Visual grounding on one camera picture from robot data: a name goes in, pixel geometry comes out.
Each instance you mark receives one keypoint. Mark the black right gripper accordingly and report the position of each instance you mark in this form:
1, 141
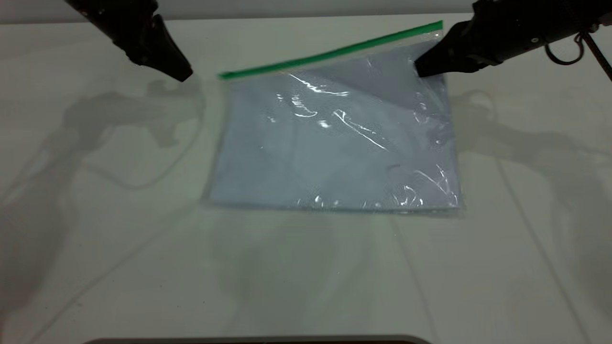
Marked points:
516, 26

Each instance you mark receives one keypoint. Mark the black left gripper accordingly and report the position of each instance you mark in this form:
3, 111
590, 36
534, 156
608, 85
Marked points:
114, 19

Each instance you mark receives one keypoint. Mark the clear zip bag green zipper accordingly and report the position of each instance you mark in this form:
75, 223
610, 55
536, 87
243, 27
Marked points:
334, 143

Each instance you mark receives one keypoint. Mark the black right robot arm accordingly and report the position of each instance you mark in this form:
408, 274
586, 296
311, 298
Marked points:
603, 12

